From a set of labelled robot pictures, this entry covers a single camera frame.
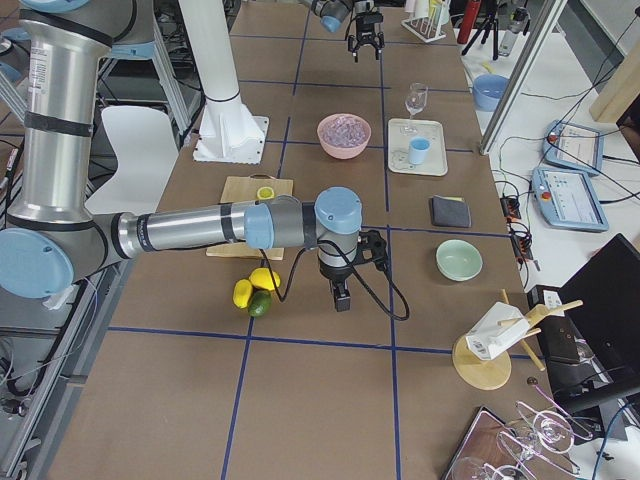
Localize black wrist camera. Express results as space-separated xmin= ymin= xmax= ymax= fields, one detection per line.
xmin=354 ymin=230 xmax=389 ymax=273

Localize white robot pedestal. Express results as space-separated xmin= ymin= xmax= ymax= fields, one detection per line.
xmin=179 ymin=0 xmax=269 ymax=164

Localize red bottle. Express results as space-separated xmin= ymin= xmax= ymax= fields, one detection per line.
xmin=457 ymin=0 xmax=481 ymax=45

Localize hanging wine glasses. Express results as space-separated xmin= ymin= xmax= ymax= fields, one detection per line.
xmin=442 ymin=385 xmax=593 ymax=479

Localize black tripod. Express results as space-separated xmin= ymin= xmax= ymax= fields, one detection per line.
xmin=461 ymin=1 xmax=499 ymax=60

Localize green ceramic bowl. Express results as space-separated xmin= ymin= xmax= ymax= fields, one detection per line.
xmin=435 ymin=239 xmax=483 ymax=282

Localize teach pendant near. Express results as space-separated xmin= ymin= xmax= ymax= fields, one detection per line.
xmin=531 ymin=167 xmax=609 ymax=232

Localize pink bowl with ice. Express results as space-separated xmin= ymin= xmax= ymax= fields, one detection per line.
xmin=317 ymin=113 xmax=372 ymax=160

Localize wooden cutting board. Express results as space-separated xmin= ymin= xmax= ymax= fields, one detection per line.
xmin=206 ymin=174 xmax=294 ymax=259

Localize clear wine glass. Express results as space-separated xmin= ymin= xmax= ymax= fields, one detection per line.
xmin=403 ymin=82 xmax=428 ymax=135

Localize teach pendant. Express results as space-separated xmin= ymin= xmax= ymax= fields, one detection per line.
xmin=542 ymin=120 xmax=604 ymax=176
xmin=531 ymin=167 xmax=609 ymax=232

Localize white carton box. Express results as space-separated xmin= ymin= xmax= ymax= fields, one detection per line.
xmin=465 ymin=302 xmax=530 ymax=361

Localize green lime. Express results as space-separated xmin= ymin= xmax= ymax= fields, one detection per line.
xmin=247 ymin=290 xmax=272 ymax=318

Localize white wire cup rack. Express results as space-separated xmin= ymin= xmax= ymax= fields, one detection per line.
xmin=401 ymin=0 xmax=450 ymax=43

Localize blue bowl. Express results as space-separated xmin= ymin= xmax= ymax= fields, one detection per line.
xmin=472 ymin=74 xmax=509 ymax=112

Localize teach pendant far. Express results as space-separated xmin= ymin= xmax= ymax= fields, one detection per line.
xmin=542 ymin=120 xmax=604 ymax=176

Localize light blue plastic cup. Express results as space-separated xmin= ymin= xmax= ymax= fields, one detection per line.
xmin=407 ymin=136 xmax=430 ymax=166

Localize lemon half slice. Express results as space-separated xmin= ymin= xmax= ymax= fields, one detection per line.
xmin=256 ymin=186 xmax=276 ymax=201

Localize yellow lemon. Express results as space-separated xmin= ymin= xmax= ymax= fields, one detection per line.
xmin=232 ymin=279 xmax=253 ymax=309
xmin=249 ymin=267 xmax=281 ymax=291

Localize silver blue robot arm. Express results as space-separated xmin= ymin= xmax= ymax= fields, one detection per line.
xmin=301 ymin=0 xmax=385 ymax=62
xmin=1 ymin=1 xmax=362 ymax=311

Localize yellow lemon left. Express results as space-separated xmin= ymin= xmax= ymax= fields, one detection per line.
xmin=232 ymin=279 xmax=253 ymax=309

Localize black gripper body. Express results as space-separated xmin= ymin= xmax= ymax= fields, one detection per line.
xmin=349 ymin=13 xmax=384 ymax=52
xmin=318 ymin=249 xmax=352 ymax=282

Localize yellow lemon upper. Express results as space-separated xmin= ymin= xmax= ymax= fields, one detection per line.
xmin=249 ymin=267 xmax=281 ymax=291

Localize black monitor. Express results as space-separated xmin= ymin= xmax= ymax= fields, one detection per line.
xmin=527 ymin=233 xmax=639 ymax=413

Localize aluminium frame post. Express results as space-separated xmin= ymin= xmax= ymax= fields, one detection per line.
xmin=479 ymin=0 xmax=568 ymax=155

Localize wooden mug tree stand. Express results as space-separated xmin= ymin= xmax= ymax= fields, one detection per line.
xmin=452 ymin=290 xmax=583 ymax=391

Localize clear water bottle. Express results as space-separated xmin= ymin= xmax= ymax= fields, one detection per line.
xmin=498 ymin=7 xmax=530 ymax=57

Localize beige plastic tray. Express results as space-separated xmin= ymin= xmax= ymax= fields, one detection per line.
xmin=388 ymin=118 xmax=448 ymax=176

